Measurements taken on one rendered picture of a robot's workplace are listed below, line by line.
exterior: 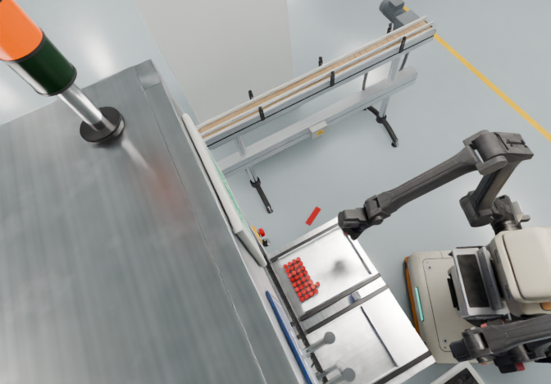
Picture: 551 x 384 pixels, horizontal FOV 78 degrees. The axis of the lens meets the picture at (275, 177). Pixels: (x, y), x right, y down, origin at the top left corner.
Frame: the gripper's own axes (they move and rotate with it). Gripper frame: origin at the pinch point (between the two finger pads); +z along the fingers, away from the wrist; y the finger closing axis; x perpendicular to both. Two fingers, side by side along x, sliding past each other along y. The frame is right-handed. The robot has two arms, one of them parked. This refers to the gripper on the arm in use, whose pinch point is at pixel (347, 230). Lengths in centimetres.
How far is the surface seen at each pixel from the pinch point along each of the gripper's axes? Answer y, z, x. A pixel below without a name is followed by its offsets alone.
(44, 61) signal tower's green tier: 57, -94, -46
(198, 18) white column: -40, 26, -139
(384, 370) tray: 24, 16, 49
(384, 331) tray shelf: 12.3, 16.3, 40.6
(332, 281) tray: 11.0, 23.8, 12.9
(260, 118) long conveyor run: -30, 39, -73
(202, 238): 56, -86, -22
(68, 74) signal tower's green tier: 56, -91, -45
